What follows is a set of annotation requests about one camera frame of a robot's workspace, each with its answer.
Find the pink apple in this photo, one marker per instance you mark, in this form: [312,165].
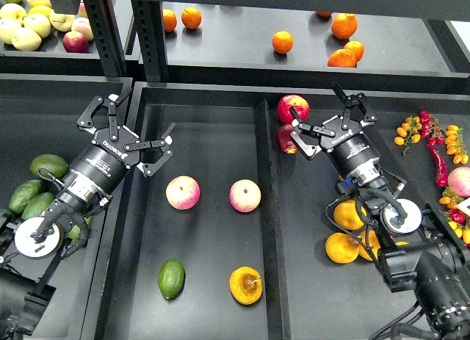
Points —
[244,195]
[183,192]

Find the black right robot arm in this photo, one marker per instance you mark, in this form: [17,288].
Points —
[417,250]

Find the red cherry tomato bunch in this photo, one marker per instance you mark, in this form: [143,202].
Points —
[431,128]

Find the black centre tray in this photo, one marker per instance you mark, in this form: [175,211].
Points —
[214,142]

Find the bright red apple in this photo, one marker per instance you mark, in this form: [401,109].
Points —
[301,106]

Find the black tray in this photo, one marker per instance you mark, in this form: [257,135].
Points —
[38,115]
[214,142]

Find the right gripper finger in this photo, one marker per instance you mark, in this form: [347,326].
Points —
[355,110]
[307,137]

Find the dark red apple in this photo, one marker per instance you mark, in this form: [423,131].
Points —
[284,140]

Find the yellow cherry tomato bunch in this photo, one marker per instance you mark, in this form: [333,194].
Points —
[455,146]

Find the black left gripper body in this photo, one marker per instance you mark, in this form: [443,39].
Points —
[107,162]

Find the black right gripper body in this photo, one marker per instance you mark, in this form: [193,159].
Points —
[349,148]

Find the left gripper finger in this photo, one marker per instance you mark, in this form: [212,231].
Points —
[110,104]
[135,150]

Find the orange on shelf centre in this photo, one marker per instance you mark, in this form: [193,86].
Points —
[282,42]

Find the black left tray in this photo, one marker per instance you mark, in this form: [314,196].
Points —
[38,115]

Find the orange cherry tomato bunch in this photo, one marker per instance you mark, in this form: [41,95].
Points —
[408,133]

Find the red chili pepper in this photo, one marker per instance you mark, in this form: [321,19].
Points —
[441,173]

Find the red apple on shelf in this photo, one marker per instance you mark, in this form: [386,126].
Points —
[75,42]

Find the front orange on shelf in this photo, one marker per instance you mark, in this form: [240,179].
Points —
[342,58]

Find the pink apple left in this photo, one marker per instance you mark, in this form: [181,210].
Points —
[183,192]

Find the large orange on shelf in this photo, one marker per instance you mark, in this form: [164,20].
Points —
[344,26]

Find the black tray divider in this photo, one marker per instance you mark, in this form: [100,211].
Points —
[278,323]

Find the pink peach at right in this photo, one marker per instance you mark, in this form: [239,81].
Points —
[458,181]

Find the yellow pear with stem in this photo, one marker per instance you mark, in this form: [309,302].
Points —
[245,284]

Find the green avocado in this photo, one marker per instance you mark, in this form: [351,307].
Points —
[171,278]

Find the yellow pear upper pile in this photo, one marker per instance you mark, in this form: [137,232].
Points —
[345,215]

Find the pink apple right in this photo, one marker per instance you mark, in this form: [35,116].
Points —
[244,195]

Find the black shelf post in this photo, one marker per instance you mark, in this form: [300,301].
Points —
[149,23]

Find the orange on shelf left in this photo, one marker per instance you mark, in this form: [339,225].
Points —
[191,17]

